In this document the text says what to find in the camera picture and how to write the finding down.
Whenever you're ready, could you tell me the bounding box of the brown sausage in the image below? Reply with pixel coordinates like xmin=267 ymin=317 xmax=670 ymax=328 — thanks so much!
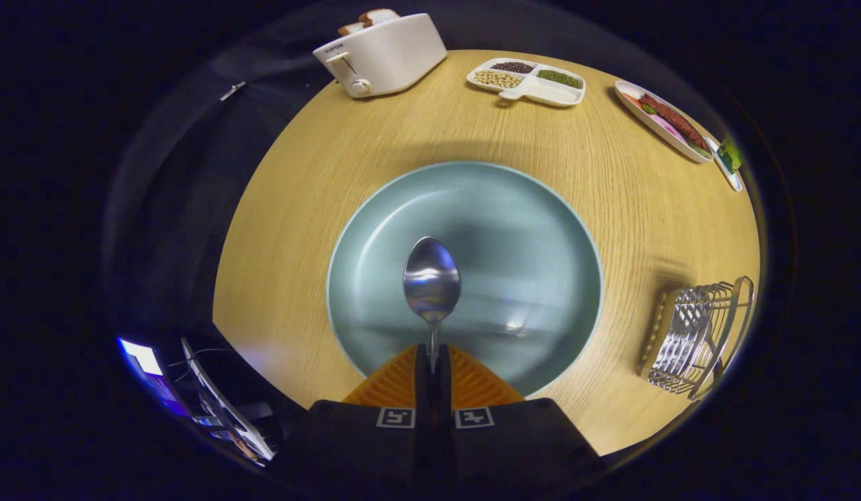
xmin=638 ymin=94 xmax=709 ymax=150

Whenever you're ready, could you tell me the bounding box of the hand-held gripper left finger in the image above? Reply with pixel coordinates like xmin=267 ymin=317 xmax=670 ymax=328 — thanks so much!
xmin=277 ymin=344 xmax=432 ymax=488

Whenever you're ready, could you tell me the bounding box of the white oval food plate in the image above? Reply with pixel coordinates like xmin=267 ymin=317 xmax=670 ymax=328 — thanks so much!
xmin=614 ymin=80 xmax=715 ymax=164

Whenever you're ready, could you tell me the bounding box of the white-edged monitor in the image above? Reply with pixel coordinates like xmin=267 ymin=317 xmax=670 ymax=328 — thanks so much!
xmin=180 ymin=337 xmax=276 ymax=463

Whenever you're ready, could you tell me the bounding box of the pale green round plate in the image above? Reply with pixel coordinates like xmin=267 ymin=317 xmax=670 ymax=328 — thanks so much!
xmin=326 ymin=161 xmax=603 ymax=398

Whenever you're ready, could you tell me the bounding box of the white divided dish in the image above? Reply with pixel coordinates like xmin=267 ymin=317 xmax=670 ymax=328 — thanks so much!
xmin=466 ymin=58 xmax=586 ymax=108

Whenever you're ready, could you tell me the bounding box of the pink food piece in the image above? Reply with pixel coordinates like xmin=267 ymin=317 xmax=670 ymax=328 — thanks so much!
xmin=649 ymin=115 xmax=685 ymax=145

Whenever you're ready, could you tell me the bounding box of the small white tray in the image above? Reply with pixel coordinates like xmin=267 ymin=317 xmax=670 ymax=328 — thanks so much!
xmin=705 ymin=136 xmax=744 ymax=192

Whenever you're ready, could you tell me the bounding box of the pile of green beans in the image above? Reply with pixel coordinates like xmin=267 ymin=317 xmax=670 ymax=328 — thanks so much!
xmin=537 ymin=70 xmax=583 ymax=89

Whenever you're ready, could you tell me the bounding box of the pile of yellow beans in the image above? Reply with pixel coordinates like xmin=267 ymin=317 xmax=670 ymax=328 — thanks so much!
xmin=474 ymin=70 xmax=523 ymax=88

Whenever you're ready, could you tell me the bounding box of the metal spoon wooden handle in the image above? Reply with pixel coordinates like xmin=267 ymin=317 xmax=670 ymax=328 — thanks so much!
xmin=402 ymin=237 xmax=463 ymax=373

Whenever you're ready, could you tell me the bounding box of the white toaster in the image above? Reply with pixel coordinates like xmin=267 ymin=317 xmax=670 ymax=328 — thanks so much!
xmin=313 ymin=13 xmax=448 ymax=99

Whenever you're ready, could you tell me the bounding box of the metal wire rack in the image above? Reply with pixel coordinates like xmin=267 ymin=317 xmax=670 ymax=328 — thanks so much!
xmin=639 ymin=276 xmax=755 ymax=401

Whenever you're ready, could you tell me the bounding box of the lit computer screen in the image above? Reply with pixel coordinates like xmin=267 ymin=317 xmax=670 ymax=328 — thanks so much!
xmin=118 ymin=337 xmax=194 ymax=418

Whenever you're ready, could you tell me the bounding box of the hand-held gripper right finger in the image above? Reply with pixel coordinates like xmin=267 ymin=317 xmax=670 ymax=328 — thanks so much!
xmin=431 ymin=344 xmax=601 ymax=488

